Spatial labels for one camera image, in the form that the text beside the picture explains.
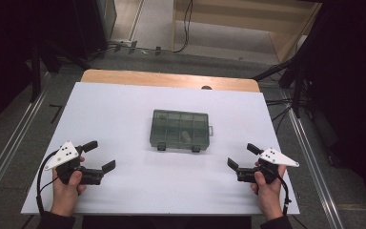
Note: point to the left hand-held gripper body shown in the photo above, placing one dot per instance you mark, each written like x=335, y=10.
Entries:
x=63, y=156

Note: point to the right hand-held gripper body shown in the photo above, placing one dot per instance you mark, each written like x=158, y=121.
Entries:
x=276, y=158

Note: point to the grey transparent organizer box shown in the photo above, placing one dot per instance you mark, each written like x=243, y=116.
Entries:
x=171, y=127

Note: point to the person's left hand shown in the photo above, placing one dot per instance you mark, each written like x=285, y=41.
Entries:
x=65, y=197

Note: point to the person's right hand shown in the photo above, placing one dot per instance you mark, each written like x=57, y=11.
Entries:
x=270, y=200

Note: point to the white paper sheet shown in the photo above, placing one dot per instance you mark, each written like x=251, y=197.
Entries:
x=114, y=127

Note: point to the black metal stand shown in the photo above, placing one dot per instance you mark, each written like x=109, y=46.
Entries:
x=298, y=89
x=35, y=73

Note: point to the dark table grommet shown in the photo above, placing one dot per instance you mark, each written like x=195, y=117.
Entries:
x=206, y=87

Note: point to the wooden table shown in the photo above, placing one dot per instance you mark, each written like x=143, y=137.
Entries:
x=158, y=79

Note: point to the white power strip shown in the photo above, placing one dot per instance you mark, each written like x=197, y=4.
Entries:
x=120, y=42

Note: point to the black cabinet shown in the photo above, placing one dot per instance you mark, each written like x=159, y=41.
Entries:
x=89, y=25

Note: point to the wooden shelf unit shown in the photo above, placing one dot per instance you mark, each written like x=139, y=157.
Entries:
x=228, y=19

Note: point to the metal floor rail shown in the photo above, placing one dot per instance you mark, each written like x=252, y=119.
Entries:
x=311, y=165
x=12, y=140

